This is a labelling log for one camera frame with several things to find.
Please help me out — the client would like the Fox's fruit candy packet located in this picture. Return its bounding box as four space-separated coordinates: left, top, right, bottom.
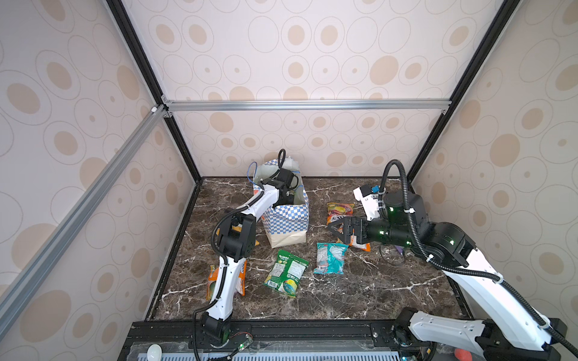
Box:
327 202 355 225

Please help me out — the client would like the teal mint candy packet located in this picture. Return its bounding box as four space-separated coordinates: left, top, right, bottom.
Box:
314 243 349 275

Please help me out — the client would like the blue checkered paper bag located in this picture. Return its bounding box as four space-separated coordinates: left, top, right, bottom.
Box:
248 149 309 248

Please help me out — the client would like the green snack packet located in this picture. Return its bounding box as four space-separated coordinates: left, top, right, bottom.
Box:
263 250 309 298

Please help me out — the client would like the small orange Fox's packet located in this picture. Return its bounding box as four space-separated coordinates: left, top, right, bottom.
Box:
206 260 247 301

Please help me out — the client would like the orange candy packet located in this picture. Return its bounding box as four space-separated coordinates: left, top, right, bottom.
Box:
349 239 371 252

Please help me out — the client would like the yellow snack packet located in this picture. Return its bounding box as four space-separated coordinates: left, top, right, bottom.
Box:
215 229 260 246

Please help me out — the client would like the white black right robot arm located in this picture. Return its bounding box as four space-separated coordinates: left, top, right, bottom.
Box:
328 188 577 360

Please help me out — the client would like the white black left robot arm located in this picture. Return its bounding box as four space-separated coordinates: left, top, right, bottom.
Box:
201 168 298 344

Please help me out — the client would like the red emergency button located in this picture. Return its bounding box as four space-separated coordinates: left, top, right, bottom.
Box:
454 348 474 361

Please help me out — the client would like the white round knob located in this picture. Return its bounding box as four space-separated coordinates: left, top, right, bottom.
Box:
146 344 163 361

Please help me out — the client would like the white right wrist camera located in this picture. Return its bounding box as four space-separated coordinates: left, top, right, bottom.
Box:
353 184 381 221

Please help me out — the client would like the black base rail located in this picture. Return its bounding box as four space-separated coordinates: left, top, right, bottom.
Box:
118 320 437 360

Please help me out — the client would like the horizontal aluminium frame bar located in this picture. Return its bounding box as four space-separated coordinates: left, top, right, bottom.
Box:
166 99 452 112

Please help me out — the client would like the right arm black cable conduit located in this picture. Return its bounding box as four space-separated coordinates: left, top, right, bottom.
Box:
378 159 578 357

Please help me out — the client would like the black right corner post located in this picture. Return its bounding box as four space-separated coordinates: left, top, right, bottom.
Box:
407 0 522 182

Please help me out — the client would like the black corner post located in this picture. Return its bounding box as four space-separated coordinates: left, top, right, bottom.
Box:
105 0 203 183
407 0 522 182

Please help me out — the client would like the black left corner post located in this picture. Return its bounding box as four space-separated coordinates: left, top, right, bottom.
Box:
105 0 203 183

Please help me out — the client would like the left aluminium frame bar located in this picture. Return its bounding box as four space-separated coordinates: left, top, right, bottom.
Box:
1 105 167 338

